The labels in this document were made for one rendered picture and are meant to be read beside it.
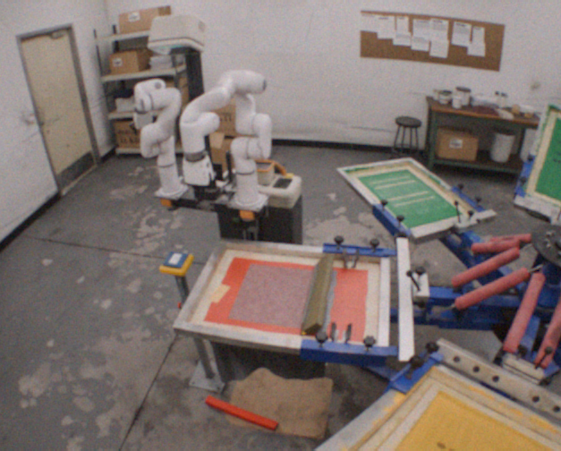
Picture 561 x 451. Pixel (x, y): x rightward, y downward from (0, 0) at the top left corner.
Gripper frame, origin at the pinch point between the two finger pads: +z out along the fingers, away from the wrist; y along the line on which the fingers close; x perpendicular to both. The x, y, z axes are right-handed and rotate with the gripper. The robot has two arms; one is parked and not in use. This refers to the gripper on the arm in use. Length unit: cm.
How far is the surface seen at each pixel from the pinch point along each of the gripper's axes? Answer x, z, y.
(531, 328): 2, 36, -130
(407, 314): 5, 34, -79
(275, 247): -27, 40, -17
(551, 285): -10, 24, -136
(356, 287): -14, 43, -57
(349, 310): 0, 43, -56
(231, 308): 11.3, 42.9, -11.6
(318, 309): 9, 35, -46
